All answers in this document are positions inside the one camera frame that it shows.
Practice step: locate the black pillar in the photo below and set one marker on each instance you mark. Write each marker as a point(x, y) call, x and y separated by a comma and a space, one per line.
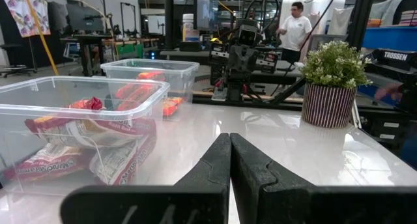
point(169, 19)

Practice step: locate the blue storage bin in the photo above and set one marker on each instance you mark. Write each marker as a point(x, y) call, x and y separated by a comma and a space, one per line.
point(391, 38)

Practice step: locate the black office chair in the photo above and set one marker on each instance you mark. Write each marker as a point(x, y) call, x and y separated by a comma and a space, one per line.
point(14, 67)

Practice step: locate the white plastic jar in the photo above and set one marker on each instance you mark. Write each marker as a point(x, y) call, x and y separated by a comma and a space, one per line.
point(188, 22)

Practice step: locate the large dark display screen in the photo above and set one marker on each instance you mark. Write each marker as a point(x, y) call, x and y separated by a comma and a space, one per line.
point(207, 9)

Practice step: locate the floral cloth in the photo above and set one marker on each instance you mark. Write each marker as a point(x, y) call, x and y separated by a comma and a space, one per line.
point(26, 15)

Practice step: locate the black Trossen labelled bar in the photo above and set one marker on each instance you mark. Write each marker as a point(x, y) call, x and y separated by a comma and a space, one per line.
point(395, 56)

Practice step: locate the person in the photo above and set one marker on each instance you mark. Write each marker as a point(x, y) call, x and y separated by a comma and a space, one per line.
point(294, 32)

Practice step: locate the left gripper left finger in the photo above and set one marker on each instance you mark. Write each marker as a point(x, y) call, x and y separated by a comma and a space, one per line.
point(208, 191)

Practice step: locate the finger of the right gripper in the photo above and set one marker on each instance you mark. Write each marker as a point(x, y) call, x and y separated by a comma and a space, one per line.
point(250, 59)
point(235, 59)

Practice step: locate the black table frame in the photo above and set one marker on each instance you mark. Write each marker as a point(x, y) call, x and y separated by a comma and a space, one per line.
point(208, 102)

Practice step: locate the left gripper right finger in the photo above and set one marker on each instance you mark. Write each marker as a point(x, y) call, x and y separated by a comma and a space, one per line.
point(260, 191)

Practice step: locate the black desk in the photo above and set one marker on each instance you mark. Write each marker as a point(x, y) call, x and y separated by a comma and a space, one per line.
point(88, 38)

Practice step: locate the black computer monitor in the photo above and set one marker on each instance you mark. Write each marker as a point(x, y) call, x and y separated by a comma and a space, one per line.
point(84, 19)

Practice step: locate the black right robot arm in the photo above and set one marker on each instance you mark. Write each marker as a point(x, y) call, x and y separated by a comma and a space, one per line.
point(234, 87)

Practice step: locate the clear plastic bin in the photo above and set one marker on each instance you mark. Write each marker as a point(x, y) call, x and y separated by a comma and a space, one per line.
point(49, 87)
point(182, 71)

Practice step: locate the white hanging cloth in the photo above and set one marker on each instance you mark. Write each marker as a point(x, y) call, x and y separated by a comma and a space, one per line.
point(340, 20)

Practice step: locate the person's hand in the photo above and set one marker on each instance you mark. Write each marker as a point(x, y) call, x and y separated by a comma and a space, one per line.
point(389, 92)

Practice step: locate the potted plant striped pot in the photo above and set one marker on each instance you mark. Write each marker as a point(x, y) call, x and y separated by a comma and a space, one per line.
point(327, 105)

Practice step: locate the black vertical frame post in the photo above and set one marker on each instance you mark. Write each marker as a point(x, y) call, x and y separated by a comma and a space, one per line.
point(360, 19)

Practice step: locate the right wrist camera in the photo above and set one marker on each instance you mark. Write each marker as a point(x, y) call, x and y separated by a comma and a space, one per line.
point(248, 35)

